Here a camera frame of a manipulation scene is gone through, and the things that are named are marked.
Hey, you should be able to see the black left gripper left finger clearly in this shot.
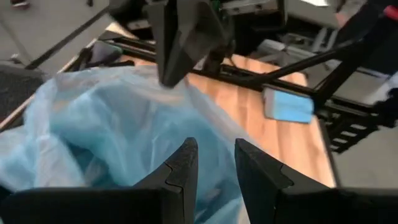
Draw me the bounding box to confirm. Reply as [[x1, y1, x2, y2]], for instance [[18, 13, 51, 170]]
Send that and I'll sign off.
[[0, 137, 199, 224]]

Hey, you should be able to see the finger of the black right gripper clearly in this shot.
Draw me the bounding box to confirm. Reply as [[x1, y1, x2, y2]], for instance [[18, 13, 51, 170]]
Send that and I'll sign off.
[[145, 1, 191, 88], [169, 0, 229, 74]]

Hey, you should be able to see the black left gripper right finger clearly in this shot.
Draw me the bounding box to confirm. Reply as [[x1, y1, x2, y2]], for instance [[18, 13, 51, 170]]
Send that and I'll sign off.
[[234, 138, 398, 224]]

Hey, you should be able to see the large blue bag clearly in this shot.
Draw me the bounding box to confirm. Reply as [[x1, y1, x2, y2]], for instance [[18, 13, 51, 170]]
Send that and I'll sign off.
[[0, 64, 262, 224]]

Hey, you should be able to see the small blue bag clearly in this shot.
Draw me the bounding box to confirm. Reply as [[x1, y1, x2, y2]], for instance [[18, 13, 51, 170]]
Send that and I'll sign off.
[[262, 86, 315, 124]]

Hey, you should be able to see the dark grey cloth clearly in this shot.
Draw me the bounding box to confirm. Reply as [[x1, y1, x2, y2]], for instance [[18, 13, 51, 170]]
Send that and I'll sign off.
[[90, 40, 124, 65]]

